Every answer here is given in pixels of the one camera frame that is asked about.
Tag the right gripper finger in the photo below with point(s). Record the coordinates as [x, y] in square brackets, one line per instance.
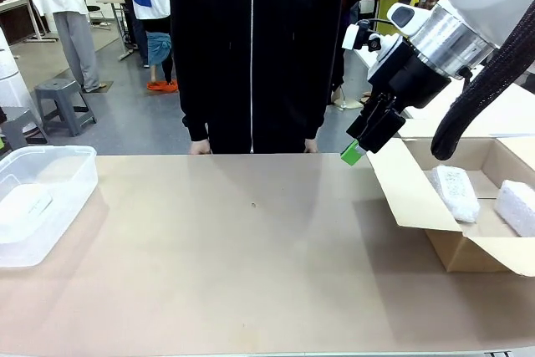
[370, 116]
[382, 131]

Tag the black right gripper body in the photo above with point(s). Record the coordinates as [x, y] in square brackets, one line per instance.
[409, 77]

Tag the bubble-wrapped clock with QR label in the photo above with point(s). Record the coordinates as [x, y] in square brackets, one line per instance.
[455, 194]

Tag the plain bubble-wrapped clock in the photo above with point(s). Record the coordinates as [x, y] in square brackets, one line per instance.
[516, 208]

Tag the unwrapped white clock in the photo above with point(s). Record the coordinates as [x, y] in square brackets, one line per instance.
[25, 206]

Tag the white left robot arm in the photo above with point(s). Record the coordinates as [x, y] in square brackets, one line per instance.
[12, 77]

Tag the black sleeved right forearm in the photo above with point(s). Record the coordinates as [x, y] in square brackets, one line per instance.
[190, 106]

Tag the black sleeved left forearm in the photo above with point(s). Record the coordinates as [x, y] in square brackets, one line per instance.
[324, 106]

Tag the person's left hand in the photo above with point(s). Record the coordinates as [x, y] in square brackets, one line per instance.
[310, 147]

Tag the person's right hand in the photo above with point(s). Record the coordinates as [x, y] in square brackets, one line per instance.
[199, 148]

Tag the beige slipper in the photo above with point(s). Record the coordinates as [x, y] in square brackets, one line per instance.
[350, 104]

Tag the open cardboard box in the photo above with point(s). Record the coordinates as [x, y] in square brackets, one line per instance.
[409, 202]

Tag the white table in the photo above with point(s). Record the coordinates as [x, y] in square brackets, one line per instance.
[501, 118]

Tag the person in black hoodie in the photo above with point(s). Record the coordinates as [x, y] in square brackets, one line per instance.
[251, 39]

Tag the orange shoes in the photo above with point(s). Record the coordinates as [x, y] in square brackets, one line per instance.
[162, 86]

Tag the person in blue jeans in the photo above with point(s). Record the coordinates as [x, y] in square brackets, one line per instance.
[158, 49]

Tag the small desk with metal leg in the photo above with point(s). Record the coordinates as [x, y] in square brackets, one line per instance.
[115, 1]

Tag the black chair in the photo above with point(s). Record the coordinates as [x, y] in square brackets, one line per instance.
[94, 10]

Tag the grey plastic stool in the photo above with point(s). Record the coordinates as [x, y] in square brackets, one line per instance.
[62, 98]
[18, 123]

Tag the clear plastic container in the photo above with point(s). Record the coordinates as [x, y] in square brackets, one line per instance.
[62, 173]

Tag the wooden desk with metal legs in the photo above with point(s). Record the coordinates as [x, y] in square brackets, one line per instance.
[16, 1]

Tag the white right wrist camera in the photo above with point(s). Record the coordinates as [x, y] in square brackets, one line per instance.
[355, 37]

